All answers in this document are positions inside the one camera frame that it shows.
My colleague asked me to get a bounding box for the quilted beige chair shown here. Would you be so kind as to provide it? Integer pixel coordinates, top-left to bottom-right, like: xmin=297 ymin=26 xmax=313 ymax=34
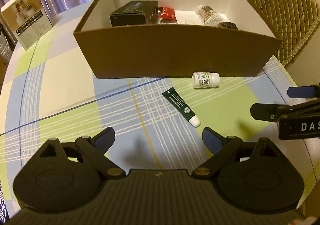
xmin=252 ymin=0 xmax=319 ymax=66

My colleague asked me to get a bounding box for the brown velvet scrunchie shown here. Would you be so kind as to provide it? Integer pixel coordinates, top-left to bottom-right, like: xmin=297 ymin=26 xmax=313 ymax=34
xmin=217 ymin=21 xmax=238 ymax=29

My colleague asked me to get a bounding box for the red snack packet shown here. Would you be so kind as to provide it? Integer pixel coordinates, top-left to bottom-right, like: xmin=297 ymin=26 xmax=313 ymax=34
xmin=158 ymin=7 xmax=177 ymax=23

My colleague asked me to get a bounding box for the large brown cardboard box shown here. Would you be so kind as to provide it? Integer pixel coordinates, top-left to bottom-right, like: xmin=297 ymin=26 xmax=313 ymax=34
xmin=73 ymin=0 xmax=282 ymax=79

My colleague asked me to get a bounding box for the cotton swab bag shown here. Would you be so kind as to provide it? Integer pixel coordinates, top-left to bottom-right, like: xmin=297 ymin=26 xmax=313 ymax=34
xmin=195 ymin=5 xmax=226 ymax=26

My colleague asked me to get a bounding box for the plaid tablecloth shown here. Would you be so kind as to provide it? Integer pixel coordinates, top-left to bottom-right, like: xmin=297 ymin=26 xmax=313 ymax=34
xmin=1 ymin=4 xmax=319 ymax=216

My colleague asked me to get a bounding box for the black product box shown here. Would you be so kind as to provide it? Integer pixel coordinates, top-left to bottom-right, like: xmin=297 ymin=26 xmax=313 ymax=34
xmin=110 ymin=1 xmax=158 ymax=27

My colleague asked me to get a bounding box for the dark green cream tube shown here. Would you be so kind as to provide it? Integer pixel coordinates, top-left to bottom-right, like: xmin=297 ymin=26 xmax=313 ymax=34
xmin=162 ymin=87 xmax=201 ymax=127

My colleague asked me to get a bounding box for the white photo product box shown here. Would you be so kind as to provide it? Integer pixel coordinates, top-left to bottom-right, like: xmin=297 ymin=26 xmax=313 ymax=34
xmin=1 ymin=0 xmax=53 ymax=50

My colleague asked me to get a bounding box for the white pill bottle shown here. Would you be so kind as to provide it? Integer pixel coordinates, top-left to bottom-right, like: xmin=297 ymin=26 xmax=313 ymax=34
xmin=192 ymin=72 xmax=220 ymax=88

